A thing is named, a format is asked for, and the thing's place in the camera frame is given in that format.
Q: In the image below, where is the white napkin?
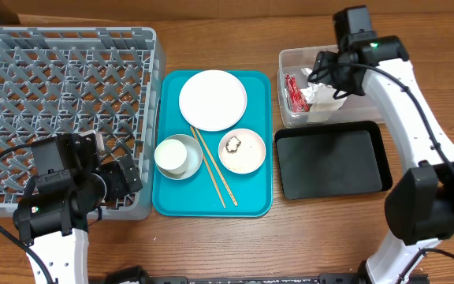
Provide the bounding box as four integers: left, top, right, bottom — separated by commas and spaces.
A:
300, 83, 347, 112

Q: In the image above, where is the red snack wrapper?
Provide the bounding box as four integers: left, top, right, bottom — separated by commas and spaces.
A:
285, 74, 310, 113

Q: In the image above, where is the white paper cup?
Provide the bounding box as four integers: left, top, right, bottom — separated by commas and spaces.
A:
154, 139, 188, 174

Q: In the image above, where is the grey shallow bowl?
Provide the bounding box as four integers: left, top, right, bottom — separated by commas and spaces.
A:
155, 134, 203, 180

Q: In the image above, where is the brown food chunk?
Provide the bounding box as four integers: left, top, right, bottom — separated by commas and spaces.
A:
225, 136, 241, 153

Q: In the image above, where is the pile of white rice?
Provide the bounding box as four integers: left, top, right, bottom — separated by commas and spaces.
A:
221, 146, 260, 173

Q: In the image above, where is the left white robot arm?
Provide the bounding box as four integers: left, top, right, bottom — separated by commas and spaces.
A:
13, 130, 143, 283

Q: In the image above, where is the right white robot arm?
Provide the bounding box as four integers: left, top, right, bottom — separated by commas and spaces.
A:
307, 6, 454, 284

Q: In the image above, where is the clear plastic waste bin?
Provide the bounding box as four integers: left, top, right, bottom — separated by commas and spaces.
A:
277, 45, 383, 128

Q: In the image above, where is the black rectangular tray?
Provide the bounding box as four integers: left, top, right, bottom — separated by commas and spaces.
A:
274, 121, 393, 200

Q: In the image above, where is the grey plastic dish rack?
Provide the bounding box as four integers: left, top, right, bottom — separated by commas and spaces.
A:
0, 27, 166, 220

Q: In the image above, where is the left wooden chopstick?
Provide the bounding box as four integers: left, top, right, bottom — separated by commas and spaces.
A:
190, 126, 226, 209

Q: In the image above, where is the wooden chopstick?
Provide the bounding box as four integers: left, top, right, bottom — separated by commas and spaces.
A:
193, 126, 238, 207
190, 126, 226, 209

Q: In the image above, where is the large white round plate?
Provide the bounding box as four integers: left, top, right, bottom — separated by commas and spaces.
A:
179, 69, 247, 132

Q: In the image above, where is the teal plastic serving tray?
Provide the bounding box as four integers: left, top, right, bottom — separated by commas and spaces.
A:
152, 70, 274, 218

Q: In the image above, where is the right wooden chopstick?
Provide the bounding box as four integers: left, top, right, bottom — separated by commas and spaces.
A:
193, 126, 238, 207

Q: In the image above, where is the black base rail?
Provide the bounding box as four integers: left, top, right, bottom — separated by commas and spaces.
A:
89, 266, 367, 284

